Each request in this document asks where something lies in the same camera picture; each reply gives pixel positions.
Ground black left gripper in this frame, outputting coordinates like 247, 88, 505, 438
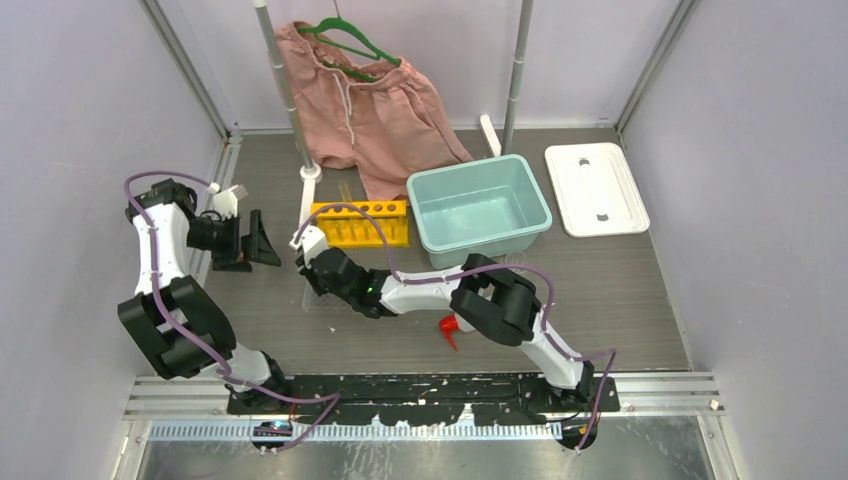
186, 209, 280, 273

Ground clear test tube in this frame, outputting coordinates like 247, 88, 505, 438
338, 180, 353, 212

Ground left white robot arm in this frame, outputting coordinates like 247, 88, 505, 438
117, 172, 292, 413

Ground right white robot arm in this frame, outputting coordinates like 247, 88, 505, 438
296, 247, 595, 411

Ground clear acrylic tube rack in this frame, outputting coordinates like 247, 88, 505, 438
301, 284, 353, 314

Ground yellow test tube rack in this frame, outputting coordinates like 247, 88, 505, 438
315, 200, 410, 248

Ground left metal rack pole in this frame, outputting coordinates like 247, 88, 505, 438
252, 0, 322, 183

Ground metal rack pole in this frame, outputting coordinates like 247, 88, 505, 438
500, 0, 534, 155
252, 0, 322, 183

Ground white wash bottle red cap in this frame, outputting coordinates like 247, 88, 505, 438
438, 314, 475, 351

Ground pink shorts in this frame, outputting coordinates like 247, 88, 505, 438
275, 21, 473, 200

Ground teal plastic bin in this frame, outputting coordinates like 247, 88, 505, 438
406, 154, 553, 270

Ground small white cup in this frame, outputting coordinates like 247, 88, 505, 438
503, 252, 527, 265

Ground white rack foot right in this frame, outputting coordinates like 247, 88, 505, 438
478, 114, 502, 157

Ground green clothes hanger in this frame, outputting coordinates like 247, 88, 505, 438
296, 16, 403, 84

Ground white bin lid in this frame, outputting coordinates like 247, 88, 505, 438
544, 142, 650, 238

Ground right metal rack pole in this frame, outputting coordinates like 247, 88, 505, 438
500, 0, 534, 155

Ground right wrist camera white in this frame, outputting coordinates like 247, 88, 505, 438
289, 225, 329, 266

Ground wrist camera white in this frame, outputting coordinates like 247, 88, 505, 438
289, 225, 329, 266
212, 185, 248, 220

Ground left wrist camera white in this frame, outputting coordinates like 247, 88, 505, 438
212, 185, 248, 220

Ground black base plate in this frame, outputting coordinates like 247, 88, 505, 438
227, 373, 621, 427

